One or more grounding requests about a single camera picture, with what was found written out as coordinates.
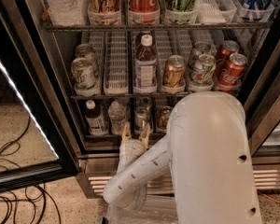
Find orange floor cable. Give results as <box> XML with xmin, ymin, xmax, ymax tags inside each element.
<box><xmin>257</xmin><ymin>189</ymin><xmax>280</xmax><ymax>207</ymax></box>

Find white green can front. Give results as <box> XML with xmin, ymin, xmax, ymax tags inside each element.
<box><xmin>190</xmin><ymin>54</ymin><xmax>216</xmax><ymax>85</ymax></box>

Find white green can rear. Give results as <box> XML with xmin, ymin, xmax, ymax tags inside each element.
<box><xmin>188</xmin><ymin>41</ymin><xmax>212</xmax><ymax>69</ymax></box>

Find closed right fridge door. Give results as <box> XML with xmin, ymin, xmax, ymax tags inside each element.
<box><xmin>245</xmin><ymin>56</ymin><xmax>280</xmax><ymax>166</ymax></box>

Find open glass fridge door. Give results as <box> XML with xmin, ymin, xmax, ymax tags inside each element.
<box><xmin>0</xmin><ymin>0</ymin><xmax>78</xmax><ymax>194</ymax></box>

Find black floor cables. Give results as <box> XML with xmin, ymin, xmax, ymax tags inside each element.
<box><xmin>0</xmin><ymin>115</ymin><xmax>63</xmax><ymax>224</ymax></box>

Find brown tea bottle middle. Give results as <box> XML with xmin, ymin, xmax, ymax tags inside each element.
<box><xmin>134</xmin><ymin>35</ymin><xmax>157</xmax><ymax>89</ymax></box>

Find clear water bottle top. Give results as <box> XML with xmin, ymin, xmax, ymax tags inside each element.
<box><xmin>47</xmin><ymin>0</ymin><xmax>87</xmax><ymax>26</ymax></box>

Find green 7up can front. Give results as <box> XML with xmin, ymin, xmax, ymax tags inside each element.
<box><xmin>71</xmin><ymin>58</ymin><xmax>96</xmax><ymax>91</ymax></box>

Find red coke can middle front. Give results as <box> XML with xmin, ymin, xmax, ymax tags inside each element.
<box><xmin>217</xmin><ymin>53</ymin><xmax>247</xmax><ymax>86</ymax></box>

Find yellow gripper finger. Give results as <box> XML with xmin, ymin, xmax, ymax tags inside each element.
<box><xmin>139</xmin><ymin>124</ymin><xmax>150</xmax><ymax>147</ymax></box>
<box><xmin>121</xmin><ymin>121</ymin><xmax>132</xmax><ymax>142</ymax></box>

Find clear water bottle bottom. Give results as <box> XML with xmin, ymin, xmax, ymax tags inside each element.
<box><xmin>108</xmin><ymin>101</ymin><xmax>128</xmax><ymax>135</ymax></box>

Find silver redbull can rear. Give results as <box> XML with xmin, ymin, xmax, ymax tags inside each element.
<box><xmin>140</xmin><ymin>97</ymin><xmax>152</xmax><ymax>120</ymax></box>

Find brown tea bottle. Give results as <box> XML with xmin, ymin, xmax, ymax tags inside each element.
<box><xmin>85</xmin><ymin>100</ymin><xmax>108</xmax><ymax>136</ymax></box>
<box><xmin>134</xmin><ymin>35</ymin><xmax>157</xmax><ymax>89</ymax></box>

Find gold can shelf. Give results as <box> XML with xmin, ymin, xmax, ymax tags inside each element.
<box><xmin>162</xmin><ymin>55</ymin><xmax>186</xmax><ymax>88</ymax></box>
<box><xmin>158</xmin><ymin>106</ymin><xmax>173</xmax><ymax>130</ymax></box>

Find red coke can middle rear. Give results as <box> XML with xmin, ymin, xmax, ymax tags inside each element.
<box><xmin>214</xmin><ymin>40</ymin><xmax>240</xmax><ymax>77</ymax></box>

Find clear water bottle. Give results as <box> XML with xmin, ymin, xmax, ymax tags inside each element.
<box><xmin>47</xmin><ymin>0</ymin><xmax>87</xmax><ymax>26</ymax></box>
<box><xmin>108</xmin><ymin>101</ymin><xmax>128</xmax><ymax>135</ymax></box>

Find clear plastic bin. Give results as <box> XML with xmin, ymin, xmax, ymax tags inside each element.
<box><xmin>106</xmin><ymin>195</ymin><xmax>178</xmax><ymax>224</ymax></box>

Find white green can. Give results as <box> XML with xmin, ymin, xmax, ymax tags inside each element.
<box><xmin>188</xmin><ymin>41</ymin><xmax>212</xmax><ymax>69</ymax></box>
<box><xmin>190</xmin><ymin>54</ymin><xmax>216</xmax><ymax>85</ymax></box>

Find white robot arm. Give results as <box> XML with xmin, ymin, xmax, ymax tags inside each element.
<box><xmin>104</xmin><ymin>91</ymin><xmax>262</xmax><ymax>224</ymax></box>

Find silver redbull can front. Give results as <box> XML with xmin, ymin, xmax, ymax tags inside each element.
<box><xmin>134</xmin><ymin>106</ymin><xmax>148</xmax><ymax>132</ymax></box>

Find stainless steel fridge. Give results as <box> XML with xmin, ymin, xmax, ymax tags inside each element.
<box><xmin>15</xmin><ymin>0</ymin><xmax>280</xmax><ymax>198</ymax></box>

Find green 7up can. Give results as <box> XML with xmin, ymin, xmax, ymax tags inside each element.
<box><xmin>71</xmin><ymin>58</ymin><xmax>96</xmax><ymax>91</ymax></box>
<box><xmin>75</xmin><ymin>43</ymin><xmax>99</xmax><ymax>77</ymax></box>

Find brown tea bottle bottom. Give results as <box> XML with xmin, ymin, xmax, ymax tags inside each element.
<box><xmin>85</xmin><ymin>100</ymin><xmax>108</xmax><ymax>136</ymax></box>

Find gold can bottom shelf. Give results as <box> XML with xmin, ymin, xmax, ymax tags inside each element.
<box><xmin>158</xmin><ymin>106</ymin><xmax>173</xmax><ymax>130</ymax></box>

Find gold can middle shelf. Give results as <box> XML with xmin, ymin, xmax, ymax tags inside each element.
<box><xmin>162</xmin><ymin>55</ymin><xmax>186</xmax><ymax>88</ymax></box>

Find green 7up can rear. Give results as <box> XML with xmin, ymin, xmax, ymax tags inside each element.
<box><xmin>75</xmin><ymin>43</ymin><xmax>99</xmax><ymax>77</ymax></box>

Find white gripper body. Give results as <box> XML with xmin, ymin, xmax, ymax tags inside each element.
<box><xmin>118</xmin><ymin>139</ymin><xmax>147</xmax><ymax>173</ymax></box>

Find red coke can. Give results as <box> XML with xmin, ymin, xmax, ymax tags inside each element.
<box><xmin>214</xmin><ymin>40</ymin><xmax>240</xmax><ymax>77</ymax></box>
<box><xmin>217</xmin><ymin>53</ymin><xmax>247</xmax><ymax>86</ymax></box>

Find silver redbull can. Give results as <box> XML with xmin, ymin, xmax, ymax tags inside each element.
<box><xmin>140</xmin><ymin>97</ymin><xmax>152</xmax><ymax>120</ymax></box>
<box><xmin>134</xmin><ymin>106</ymin><xmax>148</xmax><ymax>132</ymax></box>

